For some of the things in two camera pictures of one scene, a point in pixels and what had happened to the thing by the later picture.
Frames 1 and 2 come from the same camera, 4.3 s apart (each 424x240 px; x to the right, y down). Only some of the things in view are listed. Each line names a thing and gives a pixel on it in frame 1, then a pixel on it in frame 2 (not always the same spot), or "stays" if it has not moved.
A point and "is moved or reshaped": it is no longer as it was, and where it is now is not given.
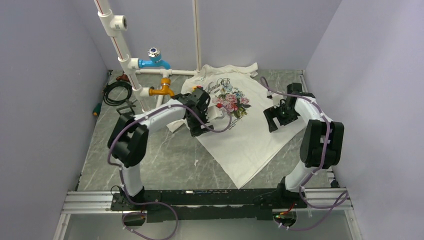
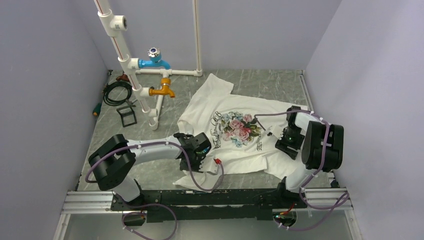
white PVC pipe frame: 113,22 stays
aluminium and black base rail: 175,205 stays
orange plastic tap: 166,83 stays
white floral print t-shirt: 246,135 is moved or reshaped
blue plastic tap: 155,55 stays
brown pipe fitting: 123,77 stays
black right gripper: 272,112 to 282,145
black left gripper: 196,129 to 196,168
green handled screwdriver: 97,109 stays
